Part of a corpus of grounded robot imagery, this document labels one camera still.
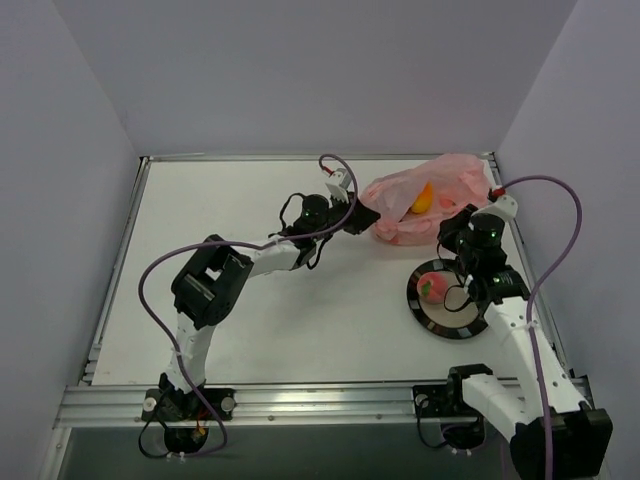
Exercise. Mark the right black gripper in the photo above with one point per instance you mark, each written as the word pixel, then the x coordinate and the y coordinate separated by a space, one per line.
pixel 451 230

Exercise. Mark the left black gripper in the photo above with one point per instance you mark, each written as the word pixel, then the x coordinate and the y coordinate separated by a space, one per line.
pixel 351 215

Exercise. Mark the pink plastic bag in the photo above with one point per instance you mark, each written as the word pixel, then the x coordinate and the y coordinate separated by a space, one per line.
pixel 412 203

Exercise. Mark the pink fake peach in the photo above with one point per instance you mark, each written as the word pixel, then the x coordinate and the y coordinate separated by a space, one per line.
pixel 432 287

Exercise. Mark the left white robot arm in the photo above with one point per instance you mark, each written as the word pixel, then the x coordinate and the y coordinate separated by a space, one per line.
pixel 207 288

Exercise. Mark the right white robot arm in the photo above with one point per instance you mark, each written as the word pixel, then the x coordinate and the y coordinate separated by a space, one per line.
pixel 552 430

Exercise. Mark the red fake fruit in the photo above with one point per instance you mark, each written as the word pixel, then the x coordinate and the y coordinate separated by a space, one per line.
pixel 446 203

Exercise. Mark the orange fake fruit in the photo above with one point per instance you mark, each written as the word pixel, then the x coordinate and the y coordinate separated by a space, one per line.
pixel 423 201

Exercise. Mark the black rimmed ceramic plate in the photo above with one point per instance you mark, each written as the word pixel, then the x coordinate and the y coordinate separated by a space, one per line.
pixel 457 318

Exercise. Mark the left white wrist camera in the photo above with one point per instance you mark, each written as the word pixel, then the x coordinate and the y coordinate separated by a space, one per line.
pixel 338 184

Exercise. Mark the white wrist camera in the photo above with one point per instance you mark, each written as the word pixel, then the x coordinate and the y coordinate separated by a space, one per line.
pixel 338 184
pixel 502 204

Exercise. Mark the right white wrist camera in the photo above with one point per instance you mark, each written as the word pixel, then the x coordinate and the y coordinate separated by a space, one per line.
pixel 502 204

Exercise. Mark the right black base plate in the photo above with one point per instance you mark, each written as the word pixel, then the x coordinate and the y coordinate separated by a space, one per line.
pixel 435 400

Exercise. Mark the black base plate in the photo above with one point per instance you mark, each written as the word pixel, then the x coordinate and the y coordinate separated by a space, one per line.
pixel 175 406
pixel 435 400

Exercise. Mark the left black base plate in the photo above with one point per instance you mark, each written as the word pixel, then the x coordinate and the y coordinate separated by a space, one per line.
pixel 175 406

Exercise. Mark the aluminium front rail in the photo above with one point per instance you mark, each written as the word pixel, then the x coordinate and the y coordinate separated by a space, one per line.
pixel 255 404

